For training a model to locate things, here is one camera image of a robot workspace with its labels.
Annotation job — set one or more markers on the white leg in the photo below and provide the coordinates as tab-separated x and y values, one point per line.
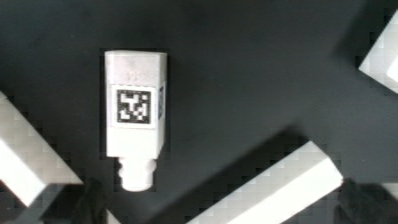
136	85

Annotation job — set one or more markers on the white square tabletop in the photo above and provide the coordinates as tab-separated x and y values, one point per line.
379	65

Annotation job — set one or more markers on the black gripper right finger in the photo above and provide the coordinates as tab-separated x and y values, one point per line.
367	203

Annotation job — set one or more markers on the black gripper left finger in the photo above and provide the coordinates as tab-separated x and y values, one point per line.
83	205

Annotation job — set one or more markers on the white L-shaped obstacle wall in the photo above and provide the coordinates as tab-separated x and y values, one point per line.
264	202

